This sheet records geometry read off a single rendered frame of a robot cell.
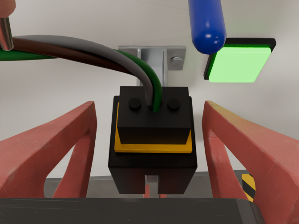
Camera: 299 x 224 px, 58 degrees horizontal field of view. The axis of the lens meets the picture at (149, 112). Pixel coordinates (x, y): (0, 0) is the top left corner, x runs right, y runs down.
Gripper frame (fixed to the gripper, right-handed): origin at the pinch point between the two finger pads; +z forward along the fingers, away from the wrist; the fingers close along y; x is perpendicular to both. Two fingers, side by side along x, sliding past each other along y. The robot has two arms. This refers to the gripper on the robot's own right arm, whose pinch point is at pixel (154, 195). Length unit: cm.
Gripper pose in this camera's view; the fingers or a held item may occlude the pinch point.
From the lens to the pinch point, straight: 26.1
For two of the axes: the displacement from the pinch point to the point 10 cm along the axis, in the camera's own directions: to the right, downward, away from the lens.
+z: 0.1, -7.7, 6.4
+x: 0.0, 6.4, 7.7
